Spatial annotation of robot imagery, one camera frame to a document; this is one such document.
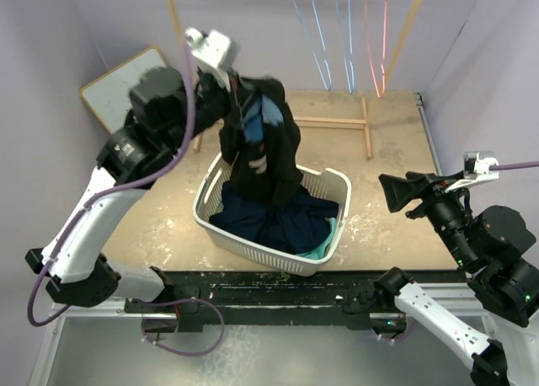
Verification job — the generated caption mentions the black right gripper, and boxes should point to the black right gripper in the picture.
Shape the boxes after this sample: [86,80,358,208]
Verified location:
[377,167,475,265]

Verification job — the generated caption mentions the teal t shirt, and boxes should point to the teal t shirt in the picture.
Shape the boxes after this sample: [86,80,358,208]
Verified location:
[298,217,337,260]

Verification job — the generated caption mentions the navy blue t shirt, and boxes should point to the navy blue t shirt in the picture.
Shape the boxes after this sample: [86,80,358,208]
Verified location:
[209,179,339,255]

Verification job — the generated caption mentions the pink wire hanger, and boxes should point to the pink wire hanger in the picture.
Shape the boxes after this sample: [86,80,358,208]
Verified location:
[364,0,390,98]

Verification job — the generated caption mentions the black printed t shirt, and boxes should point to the black printed t shirt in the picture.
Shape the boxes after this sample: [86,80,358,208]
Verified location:
[219,77,302,207]

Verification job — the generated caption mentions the light blue wire hanger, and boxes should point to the light blue wire hanger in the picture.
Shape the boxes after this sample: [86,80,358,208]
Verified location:
[334,0,356,94]

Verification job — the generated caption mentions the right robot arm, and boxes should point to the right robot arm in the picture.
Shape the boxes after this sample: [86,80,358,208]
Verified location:
[374,172,538,385]

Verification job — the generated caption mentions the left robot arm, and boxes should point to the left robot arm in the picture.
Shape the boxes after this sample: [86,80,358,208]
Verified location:
[25,67,237,312]

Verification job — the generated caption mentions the white perforated laundry basket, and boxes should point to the white perforated laundry basket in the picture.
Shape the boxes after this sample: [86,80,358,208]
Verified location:
[193,156,351,276]

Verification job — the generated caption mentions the small framed whiteboard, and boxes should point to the small framed whiteboard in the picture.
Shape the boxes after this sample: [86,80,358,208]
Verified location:
[80,46,167,133]

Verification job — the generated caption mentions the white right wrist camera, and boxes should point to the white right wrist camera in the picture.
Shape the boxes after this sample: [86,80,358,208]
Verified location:
[444,151,499,193]

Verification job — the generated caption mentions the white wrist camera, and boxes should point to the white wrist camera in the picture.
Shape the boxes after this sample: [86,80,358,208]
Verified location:
[184,27,239,92]
[444,151,499,193]

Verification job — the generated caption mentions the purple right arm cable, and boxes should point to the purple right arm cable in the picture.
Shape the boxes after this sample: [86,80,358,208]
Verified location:
[488,159,539,172]

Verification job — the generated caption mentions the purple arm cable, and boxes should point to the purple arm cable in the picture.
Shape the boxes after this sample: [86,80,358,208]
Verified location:
[26,35,198,327]
[488,159,539,172]

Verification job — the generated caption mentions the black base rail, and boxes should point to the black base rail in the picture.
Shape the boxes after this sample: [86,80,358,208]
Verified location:
[125,271,397,332]

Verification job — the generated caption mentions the wooden clothes rack frame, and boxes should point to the wooden clothes rack frame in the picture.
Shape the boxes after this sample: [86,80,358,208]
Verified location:
[161,0,432,160]

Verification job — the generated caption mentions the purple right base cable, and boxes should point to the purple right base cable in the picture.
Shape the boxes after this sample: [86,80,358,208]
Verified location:
[376,314,420,344]

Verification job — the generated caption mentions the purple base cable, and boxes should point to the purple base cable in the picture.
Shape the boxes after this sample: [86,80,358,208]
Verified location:
[140,297,227,357]
[376,314,420,344]

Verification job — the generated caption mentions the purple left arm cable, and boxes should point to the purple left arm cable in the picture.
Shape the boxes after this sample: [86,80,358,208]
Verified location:
[26,35,198,327]

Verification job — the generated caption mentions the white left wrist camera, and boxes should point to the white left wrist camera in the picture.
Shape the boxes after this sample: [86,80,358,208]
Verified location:
[184,27,239,92]

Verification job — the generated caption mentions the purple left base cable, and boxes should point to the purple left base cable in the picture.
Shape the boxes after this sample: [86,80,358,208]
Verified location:
[140,297,227,357]

